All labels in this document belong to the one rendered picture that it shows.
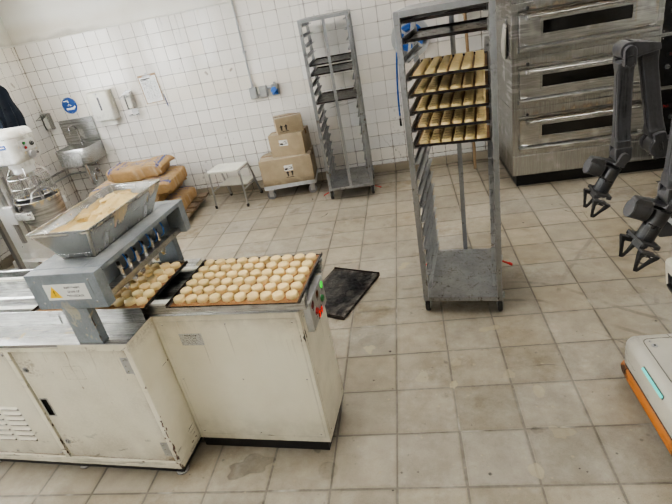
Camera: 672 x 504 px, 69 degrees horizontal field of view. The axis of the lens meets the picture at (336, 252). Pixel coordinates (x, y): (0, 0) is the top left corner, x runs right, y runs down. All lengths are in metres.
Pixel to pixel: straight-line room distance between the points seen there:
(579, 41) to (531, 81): 0.46
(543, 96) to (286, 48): 2.74
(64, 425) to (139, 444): 0.39
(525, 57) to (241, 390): 3.73
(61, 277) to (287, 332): 0.90
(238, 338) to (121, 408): 0.65
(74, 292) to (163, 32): 4.49
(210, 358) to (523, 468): 1.45
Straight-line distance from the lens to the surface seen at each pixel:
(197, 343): 2.30
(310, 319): 2.08
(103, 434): 2.73
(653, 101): 2.16
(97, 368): 2.41
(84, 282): 2.11
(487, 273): 3.43
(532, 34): 4.84
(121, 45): 6.52
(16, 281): 3.16
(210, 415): 2.60
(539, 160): 5.14
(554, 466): 2.49
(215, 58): 6.10
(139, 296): 2.37
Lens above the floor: 1.92
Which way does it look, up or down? 27 degrees down
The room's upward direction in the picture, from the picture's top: 11 degrees counter-clockwise
